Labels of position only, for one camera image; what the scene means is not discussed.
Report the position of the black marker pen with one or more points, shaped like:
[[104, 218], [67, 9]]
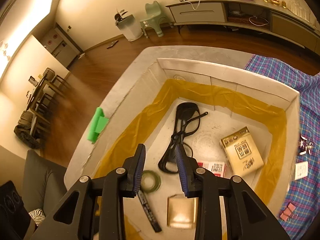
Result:
[[149, 214]]

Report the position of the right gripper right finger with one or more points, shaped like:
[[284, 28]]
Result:
[[247, 217]]

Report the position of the blue plaid shirt cloth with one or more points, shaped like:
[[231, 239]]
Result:
[[303, 193]]

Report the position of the dining table with chairs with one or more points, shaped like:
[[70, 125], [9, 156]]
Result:
[[34, 122]]

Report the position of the grey tv cabinet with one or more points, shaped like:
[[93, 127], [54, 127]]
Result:
[[256, 15]]

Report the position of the green tape roll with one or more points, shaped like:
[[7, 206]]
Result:
[[150, 182]]

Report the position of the white foam box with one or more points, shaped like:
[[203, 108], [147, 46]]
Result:
[[141, 108]]

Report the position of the black glasses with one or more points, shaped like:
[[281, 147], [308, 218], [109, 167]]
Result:
[[187, 122]]

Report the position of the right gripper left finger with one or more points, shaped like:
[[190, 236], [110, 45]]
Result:
[[74, 215]]

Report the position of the red white card box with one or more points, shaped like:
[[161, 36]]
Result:
[[218, 168]]

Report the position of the zebra pattern cloth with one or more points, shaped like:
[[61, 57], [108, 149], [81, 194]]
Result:
[[38, 216]]

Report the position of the clear glass set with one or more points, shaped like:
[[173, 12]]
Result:
[[298, 10]]

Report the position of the green phone stand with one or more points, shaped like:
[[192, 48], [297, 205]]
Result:
[[98, 123]]

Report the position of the white gold cigarette box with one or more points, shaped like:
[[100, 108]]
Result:
[[242, 152]]

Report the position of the white power adapter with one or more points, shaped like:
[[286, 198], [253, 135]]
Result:
[[301, 170]]

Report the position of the black phone on floor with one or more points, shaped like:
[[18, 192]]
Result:
[[112, 44]]

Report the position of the green child chair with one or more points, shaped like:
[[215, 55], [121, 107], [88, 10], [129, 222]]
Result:
[[154, 17]]

